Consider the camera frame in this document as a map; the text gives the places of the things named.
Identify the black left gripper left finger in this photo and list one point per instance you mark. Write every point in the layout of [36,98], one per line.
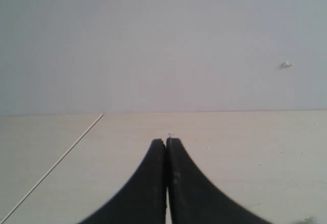
[143,198]

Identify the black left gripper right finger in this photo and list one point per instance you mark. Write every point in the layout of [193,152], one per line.
[193,198]

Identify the white wall blob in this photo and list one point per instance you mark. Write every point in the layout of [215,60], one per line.
[285,65]

